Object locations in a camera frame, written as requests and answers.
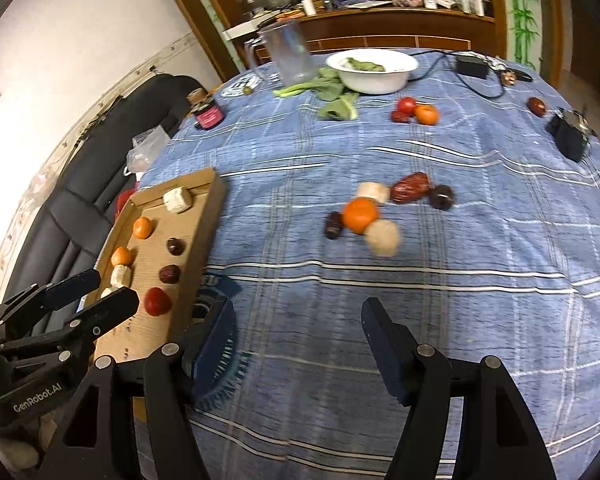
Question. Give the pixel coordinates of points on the small red tomato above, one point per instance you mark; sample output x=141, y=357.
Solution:
x=406, y=105

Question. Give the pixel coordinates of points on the dark purple plum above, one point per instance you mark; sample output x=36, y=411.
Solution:
x=441, y=197

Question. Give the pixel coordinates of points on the white carton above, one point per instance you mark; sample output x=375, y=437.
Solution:
x=472, y=4

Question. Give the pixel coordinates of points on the black power adapter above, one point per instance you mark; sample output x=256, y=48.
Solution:
x=472, y=66

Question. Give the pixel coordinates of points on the red plastic bag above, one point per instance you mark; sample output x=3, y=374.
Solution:
x=122, y=205

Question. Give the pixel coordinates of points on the black cylindrical device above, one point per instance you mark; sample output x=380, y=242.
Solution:
x=570, y=135

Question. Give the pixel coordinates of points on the green leaf scrap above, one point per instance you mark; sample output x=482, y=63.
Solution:
x=362, y=66

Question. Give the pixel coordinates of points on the small dark red date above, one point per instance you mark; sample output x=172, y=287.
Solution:
x=400, y=117

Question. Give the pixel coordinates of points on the clear plastic bag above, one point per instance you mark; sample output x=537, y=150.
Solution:
x=142, y=152

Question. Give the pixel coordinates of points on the small orange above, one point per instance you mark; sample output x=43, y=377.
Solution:
x=426, y=114

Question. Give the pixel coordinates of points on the small brown nuts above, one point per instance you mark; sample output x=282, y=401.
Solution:
x=508, y=77

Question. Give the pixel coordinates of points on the green bamboo wall print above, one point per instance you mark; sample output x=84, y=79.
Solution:
x=522, y=15

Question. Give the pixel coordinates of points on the small orange mandarin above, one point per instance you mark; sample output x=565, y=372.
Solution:
x=143, y=227
x=121, y=256

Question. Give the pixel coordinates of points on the pink lidded jar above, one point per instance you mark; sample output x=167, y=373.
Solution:
x=209, y=117

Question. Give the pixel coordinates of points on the brown tape roll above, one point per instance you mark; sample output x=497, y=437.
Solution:
x=196, y=95

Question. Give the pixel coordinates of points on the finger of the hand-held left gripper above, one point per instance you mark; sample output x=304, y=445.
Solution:
x=112, y=310
x=72, y=285

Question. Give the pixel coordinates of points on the clear plastic pitcher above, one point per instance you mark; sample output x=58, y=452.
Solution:
x=285, y=55

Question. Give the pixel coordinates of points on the cardboard tray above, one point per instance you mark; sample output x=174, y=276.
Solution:
x=150, y=260

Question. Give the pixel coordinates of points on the flat white box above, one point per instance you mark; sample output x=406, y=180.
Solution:
x=447, y=1

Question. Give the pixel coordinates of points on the wooden counter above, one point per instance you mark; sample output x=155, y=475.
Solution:
x=380, y=25

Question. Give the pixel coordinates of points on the beige fruit cube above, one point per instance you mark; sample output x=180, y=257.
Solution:
x=176, y=200

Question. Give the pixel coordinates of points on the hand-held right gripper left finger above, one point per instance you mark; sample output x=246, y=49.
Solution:
x=212, y=350

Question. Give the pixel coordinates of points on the black leather sofa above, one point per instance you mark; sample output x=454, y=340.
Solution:
x=80, y=175

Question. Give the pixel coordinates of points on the white bowl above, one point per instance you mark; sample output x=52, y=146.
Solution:
x=371, y=77

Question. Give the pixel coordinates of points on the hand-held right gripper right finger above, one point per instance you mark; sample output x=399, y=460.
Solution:
x=385, y=350

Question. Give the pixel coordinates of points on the round beige peeled fruit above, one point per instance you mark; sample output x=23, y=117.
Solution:
x=382, y=237

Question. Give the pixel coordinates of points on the small white bottle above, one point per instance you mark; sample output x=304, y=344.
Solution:
x=308, y=6

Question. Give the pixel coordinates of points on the wrinkled red date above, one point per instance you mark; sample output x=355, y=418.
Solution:
x=410, y=187

